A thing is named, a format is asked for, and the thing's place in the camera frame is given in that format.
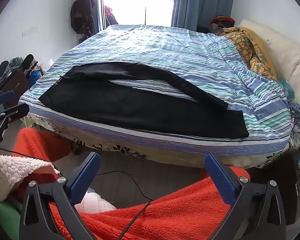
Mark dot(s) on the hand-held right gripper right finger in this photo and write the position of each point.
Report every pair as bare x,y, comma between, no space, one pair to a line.
220,180

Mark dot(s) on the orange fluffy blanket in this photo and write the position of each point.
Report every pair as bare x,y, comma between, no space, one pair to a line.
177,217

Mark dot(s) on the dark patterned cloth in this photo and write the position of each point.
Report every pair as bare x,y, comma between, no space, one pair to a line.
298,120

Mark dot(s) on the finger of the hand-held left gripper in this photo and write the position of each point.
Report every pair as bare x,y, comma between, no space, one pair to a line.
15,112
3,97

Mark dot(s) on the striped bed cover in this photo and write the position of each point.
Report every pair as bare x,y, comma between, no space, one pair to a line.
180,55

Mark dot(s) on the dark brown board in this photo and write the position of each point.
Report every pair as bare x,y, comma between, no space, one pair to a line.
15,82

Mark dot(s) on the red and black clothes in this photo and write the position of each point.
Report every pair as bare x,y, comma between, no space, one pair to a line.
222,21

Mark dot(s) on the leaf print bed sheet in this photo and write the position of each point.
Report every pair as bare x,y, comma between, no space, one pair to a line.
102,145

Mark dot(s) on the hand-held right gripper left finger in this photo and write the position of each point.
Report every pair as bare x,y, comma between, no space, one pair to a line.
86,177

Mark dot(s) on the pile of clothes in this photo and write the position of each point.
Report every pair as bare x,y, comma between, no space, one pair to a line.
15,63

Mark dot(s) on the black pants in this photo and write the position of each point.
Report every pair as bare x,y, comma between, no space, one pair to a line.
130,112

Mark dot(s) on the white slipper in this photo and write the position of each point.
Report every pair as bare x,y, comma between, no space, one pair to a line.
97,203

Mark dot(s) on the blue curtain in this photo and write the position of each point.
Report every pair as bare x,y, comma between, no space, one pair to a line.
202,2

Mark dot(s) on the green garment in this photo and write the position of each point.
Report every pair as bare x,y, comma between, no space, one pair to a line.
2,220

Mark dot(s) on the red cloth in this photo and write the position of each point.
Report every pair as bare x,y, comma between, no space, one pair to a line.
108,10

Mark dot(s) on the dark hanging clothes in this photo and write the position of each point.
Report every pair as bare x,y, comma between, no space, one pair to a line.
81,12

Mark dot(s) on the yellow floral quilt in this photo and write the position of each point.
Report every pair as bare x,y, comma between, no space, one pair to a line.
250,47

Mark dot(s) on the bright window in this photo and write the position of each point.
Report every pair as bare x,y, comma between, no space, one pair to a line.
137,2

